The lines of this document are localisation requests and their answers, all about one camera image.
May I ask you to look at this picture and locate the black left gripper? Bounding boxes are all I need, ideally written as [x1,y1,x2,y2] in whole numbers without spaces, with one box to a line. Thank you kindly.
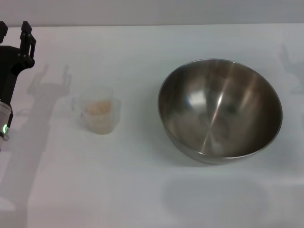
[0,20,38,105]

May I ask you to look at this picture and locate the white rice grains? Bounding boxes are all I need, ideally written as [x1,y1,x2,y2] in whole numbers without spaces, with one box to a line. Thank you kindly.
[84,99,113,117]

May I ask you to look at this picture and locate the clear plastic measuring cup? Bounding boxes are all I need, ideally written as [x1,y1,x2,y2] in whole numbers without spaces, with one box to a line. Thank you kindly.
[70,86,123,136]

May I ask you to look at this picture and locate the stainless steel mixing bowl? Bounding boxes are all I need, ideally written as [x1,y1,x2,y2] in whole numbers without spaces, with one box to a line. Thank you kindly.
[157,58,284,166]

